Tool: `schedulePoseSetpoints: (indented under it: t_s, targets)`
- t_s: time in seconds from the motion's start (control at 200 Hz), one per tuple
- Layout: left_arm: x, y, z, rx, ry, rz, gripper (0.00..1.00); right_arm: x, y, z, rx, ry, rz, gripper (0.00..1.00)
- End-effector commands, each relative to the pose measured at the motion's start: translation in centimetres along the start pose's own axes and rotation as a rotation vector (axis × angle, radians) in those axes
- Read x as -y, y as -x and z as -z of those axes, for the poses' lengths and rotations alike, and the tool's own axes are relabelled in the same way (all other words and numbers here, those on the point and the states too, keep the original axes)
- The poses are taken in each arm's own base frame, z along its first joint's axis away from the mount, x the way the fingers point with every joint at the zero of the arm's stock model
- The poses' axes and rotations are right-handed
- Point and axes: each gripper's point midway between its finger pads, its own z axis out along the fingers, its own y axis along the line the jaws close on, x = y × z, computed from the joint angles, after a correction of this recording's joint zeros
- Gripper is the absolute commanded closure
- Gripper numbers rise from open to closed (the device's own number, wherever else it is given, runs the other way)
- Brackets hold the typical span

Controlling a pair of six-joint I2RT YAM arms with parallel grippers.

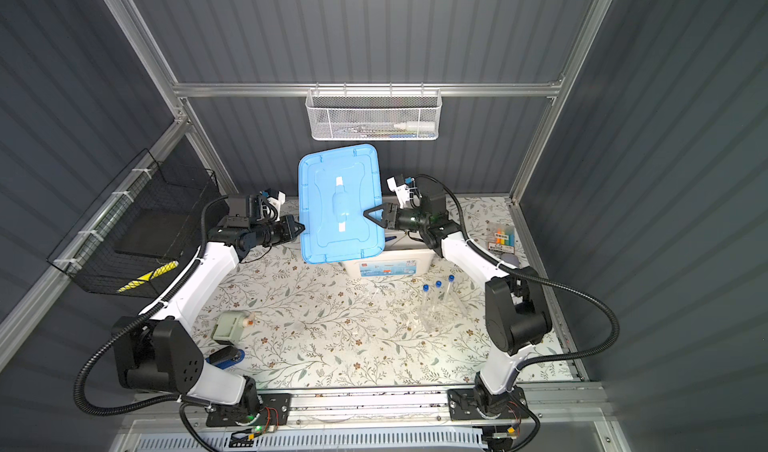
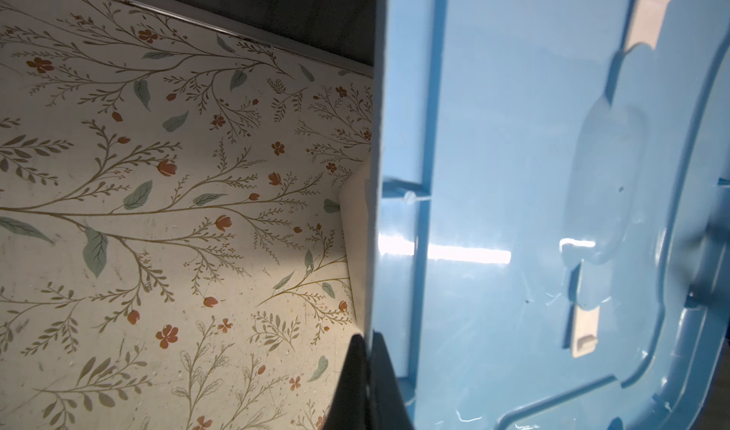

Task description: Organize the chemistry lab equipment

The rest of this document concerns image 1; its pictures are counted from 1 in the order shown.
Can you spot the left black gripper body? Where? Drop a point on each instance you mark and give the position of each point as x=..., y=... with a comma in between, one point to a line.
x=268, y=233

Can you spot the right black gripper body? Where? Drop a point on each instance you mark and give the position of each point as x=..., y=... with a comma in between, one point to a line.
x=413, y=221

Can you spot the white plastic storage bin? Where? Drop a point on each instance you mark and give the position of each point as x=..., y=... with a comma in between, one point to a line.
x=391, y=263

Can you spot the blue plastic bin lid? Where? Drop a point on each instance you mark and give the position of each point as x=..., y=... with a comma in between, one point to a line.
x=336, y=187

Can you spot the blue capped test tube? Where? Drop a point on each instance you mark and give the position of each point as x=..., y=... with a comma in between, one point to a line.
x=438, y=294
x=424, y=309

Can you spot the clear test tube rack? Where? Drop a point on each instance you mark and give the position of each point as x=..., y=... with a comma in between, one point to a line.
x=452, y=309

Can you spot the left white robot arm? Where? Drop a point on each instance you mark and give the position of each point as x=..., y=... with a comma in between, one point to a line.
x=160, y=354

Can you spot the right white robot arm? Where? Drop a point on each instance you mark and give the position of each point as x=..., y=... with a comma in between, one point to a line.
x=516, y=313

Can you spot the colourful marker pack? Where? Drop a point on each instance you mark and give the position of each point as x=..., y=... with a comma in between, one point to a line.
x=501, y=238

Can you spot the white bottle in basket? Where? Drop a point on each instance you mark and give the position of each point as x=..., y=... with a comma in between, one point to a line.
x=426, y=127

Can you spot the grey eyeglass case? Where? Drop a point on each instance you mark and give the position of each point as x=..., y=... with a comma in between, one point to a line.
x=511, y=259

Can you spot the black pad in basket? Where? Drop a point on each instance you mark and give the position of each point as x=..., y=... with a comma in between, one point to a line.
x=157, y=234

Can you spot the yellow black striped item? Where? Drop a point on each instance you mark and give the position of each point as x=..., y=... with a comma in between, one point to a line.
x=148, y=277

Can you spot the blue black small device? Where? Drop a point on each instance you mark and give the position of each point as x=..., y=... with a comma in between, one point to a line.
x=226, y=357

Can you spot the white wire mesh basket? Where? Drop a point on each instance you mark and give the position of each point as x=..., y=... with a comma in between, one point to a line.
x=358, y=118

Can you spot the black wire wall basket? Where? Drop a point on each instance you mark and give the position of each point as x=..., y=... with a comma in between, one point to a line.
x=87, y=255

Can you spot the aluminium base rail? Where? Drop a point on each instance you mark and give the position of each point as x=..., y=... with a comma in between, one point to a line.
x=435, y=404

